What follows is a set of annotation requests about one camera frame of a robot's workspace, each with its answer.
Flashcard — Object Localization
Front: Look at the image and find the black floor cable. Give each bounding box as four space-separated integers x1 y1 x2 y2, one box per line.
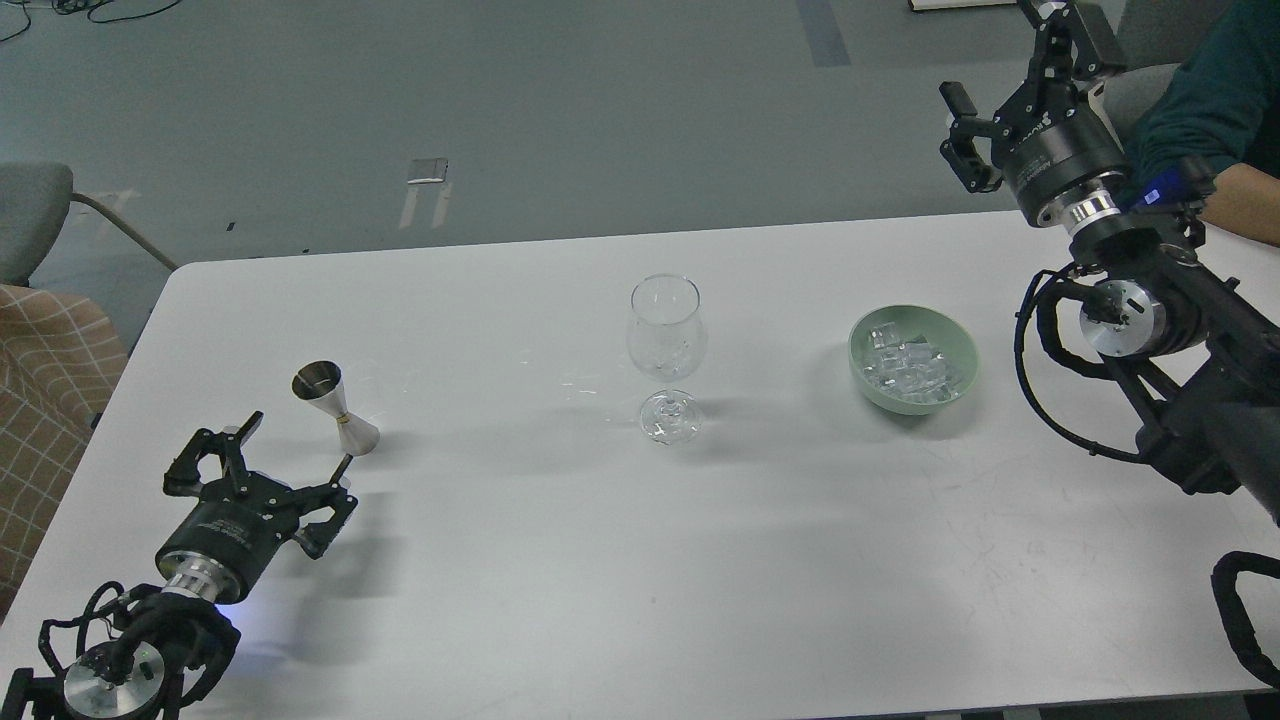
0 0 186 44

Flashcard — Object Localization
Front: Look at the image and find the green bowl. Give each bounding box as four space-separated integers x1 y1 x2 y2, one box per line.
847 305 980 416

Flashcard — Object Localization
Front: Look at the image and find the grey chair left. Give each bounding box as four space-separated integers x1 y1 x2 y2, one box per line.
1 161 179 287

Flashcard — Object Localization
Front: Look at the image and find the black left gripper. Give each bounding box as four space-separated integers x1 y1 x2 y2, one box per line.
155 411 358 603

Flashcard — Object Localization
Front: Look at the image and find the grey office chair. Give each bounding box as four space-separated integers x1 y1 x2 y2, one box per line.
1091 1 1231 143

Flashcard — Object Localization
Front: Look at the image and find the metal floor plate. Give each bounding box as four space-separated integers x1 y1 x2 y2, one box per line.
406 158 449 186

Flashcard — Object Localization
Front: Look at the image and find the clear wine glass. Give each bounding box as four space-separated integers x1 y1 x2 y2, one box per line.
627 274 708 446

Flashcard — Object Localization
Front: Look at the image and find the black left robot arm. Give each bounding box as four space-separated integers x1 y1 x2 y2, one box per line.
3 413 358 719

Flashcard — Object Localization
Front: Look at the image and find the clear ice cube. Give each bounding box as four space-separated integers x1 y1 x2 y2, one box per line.
867 322 904 352

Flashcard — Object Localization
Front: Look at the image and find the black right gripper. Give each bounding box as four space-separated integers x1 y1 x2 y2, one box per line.
940 1 1130 227

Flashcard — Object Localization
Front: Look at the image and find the steel cocktail jigger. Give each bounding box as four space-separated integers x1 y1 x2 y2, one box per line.
291 360 381 457

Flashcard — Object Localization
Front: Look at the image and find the person in dark shirt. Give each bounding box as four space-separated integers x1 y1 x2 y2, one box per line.
1125 1 1279 246

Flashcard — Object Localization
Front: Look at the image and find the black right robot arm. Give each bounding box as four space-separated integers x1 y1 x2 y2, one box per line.
940 1 1279 515

